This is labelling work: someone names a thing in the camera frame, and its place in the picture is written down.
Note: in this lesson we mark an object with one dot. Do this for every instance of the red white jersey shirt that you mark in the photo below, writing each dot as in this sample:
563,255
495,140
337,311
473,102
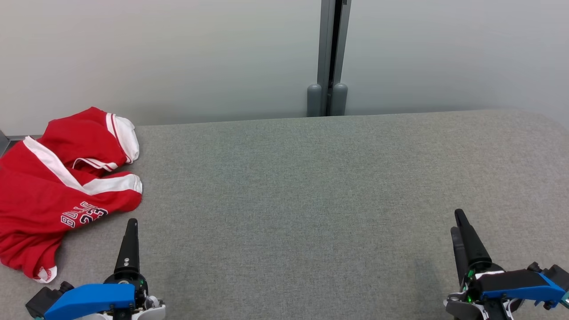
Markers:
84,133

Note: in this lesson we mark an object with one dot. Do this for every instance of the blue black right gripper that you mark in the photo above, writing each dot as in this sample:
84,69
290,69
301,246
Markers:
511,284

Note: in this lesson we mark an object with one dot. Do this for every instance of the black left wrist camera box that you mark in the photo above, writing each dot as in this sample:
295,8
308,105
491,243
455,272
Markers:
42,300

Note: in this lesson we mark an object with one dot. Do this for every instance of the grey cylinder bumper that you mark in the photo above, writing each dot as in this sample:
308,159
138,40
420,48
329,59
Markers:
314,100
340,100

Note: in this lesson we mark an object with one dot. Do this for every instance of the red white jersey shorts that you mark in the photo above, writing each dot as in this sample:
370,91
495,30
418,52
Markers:
35,200

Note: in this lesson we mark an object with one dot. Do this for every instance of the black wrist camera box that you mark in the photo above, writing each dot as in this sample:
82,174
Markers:
42,300
558,273

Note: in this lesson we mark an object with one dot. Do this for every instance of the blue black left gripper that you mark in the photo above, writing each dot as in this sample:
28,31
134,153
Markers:
89,300

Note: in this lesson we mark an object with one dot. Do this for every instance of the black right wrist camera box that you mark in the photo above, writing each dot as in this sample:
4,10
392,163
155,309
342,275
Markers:
558,273

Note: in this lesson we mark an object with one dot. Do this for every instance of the grey vertical wall post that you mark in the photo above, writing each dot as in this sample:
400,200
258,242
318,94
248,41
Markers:
333,44

